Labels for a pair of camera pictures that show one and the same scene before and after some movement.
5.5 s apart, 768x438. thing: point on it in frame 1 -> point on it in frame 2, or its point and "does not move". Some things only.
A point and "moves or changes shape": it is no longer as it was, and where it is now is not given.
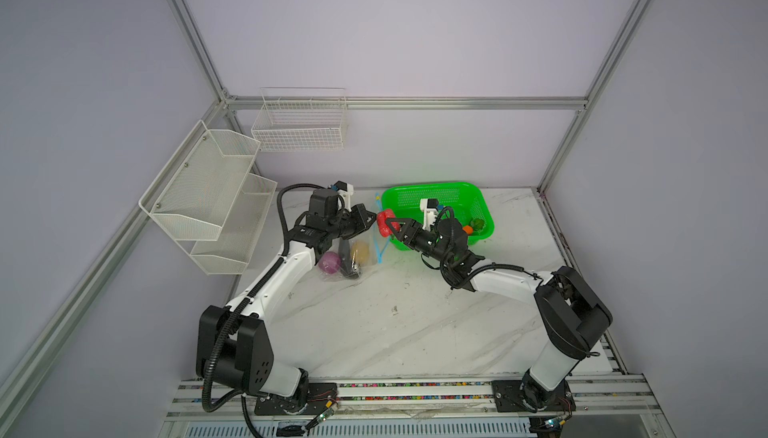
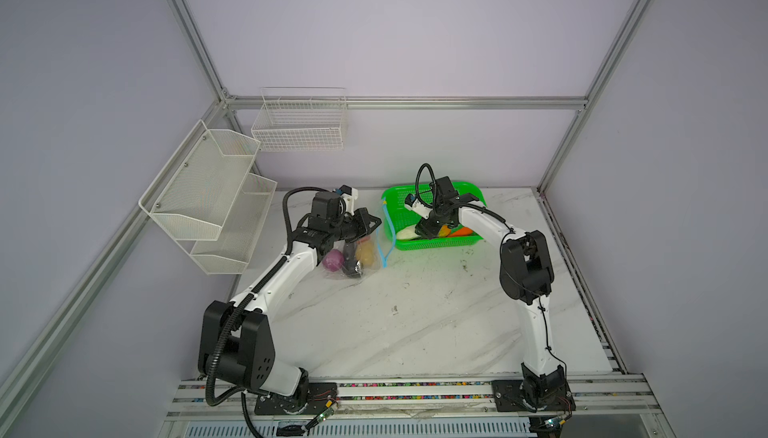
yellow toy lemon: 361,252 does not move
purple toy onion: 329,262 does not move
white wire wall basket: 303,119 does not move
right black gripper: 409,234 -> 424,229
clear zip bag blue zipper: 348,258 moves or changes shape
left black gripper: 359,213 does not move
